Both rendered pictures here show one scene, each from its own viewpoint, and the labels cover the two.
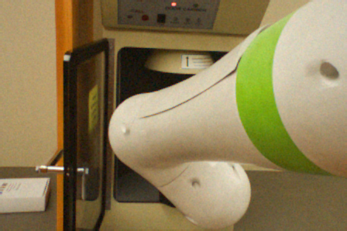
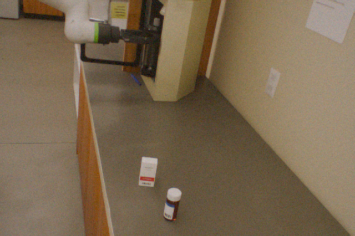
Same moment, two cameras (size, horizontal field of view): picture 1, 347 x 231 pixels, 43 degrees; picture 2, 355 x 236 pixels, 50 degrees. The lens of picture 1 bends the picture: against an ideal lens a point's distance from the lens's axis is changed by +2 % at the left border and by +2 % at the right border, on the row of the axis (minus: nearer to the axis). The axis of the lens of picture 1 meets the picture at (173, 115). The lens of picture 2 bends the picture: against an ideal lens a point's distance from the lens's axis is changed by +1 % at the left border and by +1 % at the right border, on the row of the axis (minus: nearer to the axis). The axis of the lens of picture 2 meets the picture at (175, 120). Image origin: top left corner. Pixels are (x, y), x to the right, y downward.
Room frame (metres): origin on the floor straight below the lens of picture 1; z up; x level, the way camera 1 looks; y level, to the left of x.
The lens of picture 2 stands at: (0.67, -1.75, 1.66)
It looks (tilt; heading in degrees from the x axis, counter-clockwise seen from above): 27 degrees down; 76
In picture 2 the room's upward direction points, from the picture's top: 10 degrees clockwise
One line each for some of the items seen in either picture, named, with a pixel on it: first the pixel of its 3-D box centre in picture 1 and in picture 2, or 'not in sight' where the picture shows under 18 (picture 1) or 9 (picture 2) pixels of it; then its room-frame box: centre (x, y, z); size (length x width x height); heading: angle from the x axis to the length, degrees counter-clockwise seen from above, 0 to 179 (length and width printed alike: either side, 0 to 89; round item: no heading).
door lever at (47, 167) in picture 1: (60, 161); not in sight; (0.67, 0.18, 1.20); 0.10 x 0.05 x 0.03; 179
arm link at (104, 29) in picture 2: not in sight; (104, 32); (0.70, -0.05, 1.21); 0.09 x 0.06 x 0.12; 96
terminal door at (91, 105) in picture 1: (88, 153); (112, 26); (0.74, 0.15, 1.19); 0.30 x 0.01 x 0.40; 179
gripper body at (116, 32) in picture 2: not in sight; (120, 35); (0.77, -0.04, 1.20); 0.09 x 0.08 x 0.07; 6
